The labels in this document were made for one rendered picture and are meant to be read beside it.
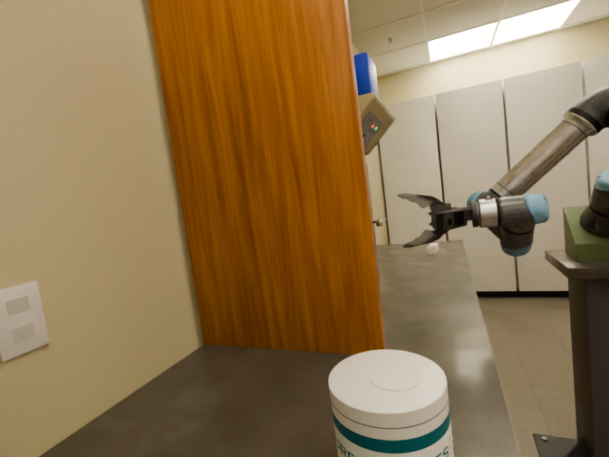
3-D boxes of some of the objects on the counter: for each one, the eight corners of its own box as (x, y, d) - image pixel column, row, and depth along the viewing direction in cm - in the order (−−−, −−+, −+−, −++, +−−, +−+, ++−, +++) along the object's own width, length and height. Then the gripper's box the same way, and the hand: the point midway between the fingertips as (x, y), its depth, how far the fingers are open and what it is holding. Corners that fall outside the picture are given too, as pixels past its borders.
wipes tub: (328, 532, 36) (310, 401, 35) (357, 444, 48) (345, 345, 47) (461, 572, 31) (447, 420, 29) (457, 462, 43) (447, 350, 41)
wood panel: (203, 344, 91) (111, -224, 79) (210, 339, 94) (122, -210, 82) (384, 356, 72) (300, -396, 59) (386, 350, 75) (306, -371, 62)
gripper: (478, 246, 95) (406, 250, 103) (472, 177, 93) (399, 186, 101) (481, 252, 87) (402, 256, 95) (475, 176, 85) (395, 187, 93)
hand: (399, 221), depth 95 cm, fingers open, 14 cm apart
